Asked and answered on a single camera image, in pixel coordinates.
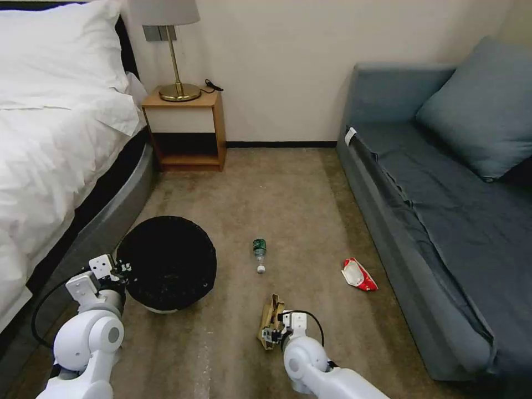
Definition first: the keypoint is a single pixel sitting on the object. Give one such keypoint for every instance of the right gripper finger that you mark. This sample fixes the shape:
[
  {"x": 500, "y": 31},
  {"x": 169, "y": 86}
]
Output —
[
  {"x": 269, "y": 336},
  {"x": 285, "y": 317}
]

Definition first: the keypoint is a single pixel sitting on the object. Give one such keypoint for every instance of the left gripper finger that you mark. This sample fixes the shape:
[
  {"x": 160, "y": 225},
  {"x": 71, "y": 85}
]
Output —
[
  {"x": 126, "y": 267},
  {"x": 124, "y": 282}
]

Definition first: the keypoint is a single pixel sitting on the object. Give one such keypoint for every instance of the brown cardboard scrap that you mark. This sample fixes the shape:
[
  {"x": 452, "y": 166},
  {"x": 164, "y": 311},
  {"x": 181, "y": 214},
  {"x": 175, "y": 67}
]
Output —
[{"x": 268, "y": 316}]

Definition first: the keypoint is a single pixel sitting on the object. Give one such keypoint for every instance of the black round trash bin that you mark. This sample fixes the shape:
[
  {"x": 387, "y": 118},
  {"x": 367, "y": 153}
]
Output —
[{"x": 170, "y": 266}]

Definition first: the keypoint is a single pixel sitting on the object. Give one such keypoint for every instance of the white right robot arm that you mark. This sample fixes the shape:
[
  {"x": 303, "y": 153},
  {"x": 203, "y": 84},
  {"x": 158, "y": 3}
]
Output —
[{"x": 307, "y": 361}]

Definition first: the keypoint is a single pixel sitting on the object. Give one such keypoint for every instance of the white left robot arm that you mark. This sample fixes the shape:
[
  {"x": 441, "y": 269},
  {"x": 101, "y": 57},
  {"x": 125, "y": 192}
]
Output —
[{"x": 87, "y": 332}]

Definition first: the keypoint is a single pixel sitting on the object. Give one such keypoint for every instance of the clear bottle with green label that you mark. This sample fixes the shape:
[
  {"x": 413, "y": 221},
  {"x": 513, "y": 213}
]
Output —
[{"x": 259, "y": 249}]

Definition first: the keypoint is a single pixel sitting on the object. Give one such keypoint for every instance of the red and white wrapper pack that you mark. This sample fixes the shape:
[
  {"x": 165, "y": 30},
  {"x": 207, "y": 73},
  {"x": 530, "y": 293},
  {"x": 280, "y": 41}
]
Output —
[{"x": 358, "y": 275}]

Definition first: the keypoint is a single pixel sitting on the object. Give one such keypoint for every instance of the white bed duvet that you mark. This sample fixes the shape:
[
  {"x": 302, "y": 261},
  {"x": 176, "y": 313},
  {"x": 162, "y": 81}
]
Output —
[{"x": 50, "y": 158}]

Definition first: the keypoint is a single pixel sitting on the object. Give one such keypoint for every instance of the wooden nightstand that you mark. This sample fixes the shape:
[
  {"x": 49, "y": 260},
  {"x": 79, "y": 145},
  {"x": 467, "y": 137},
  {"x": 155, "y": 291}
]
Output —
[{"x": 187, "y": 129}]

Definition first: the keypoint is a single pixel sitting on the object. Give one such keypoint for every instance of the blue-grey sofa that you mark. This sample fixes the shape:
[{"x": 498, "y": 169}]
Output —
[{"x": 440, "y": 224}]

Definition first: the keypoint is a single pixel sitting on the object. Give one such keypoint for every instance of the white sofa label tag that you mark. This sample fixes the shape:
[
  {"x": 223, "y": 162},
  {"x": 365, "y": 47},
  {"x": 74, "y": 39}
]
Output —
[{"x": 350, "y": 135}]

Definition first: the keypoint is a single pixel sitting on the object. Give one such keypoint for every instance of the dark bed headboard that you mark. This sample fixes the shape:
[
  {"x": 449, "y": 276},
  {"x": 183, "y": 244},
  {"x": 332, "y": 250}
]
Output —
[{"x": 127, "y": 45}]

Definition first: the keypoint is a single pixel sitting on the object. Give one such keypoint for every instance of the brass table lamp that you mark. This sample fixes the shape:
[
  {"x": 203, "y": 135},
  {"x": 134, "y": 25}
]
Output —
[{"x": 174, "y": 50}]

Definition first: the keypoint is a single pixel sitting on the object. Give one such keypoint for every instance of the white pillow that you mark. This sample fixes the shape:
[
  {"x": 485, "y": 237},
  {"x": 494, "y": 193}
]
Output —
[{"x": 54, "y": 50}]

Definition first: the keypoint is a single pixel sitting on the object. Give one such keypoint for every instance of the blue-grey cushion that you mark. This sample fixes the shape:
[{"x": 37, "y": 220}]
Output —
[{"x": 478, "y": 112}]

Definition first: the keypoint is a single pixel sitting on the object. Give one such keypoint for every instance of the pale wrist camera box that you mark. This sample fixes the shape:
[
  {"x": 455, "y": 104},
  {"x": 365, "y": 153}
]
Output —
[
  {"x": 101, "y": 266},
  {"x": 297, "y": 322}
]

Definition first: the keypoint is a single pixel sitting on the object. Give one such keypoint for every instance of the grey wall switch panel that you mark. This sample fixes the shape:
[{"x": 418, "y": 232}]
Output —
[{"x": 159, "y": 33}]

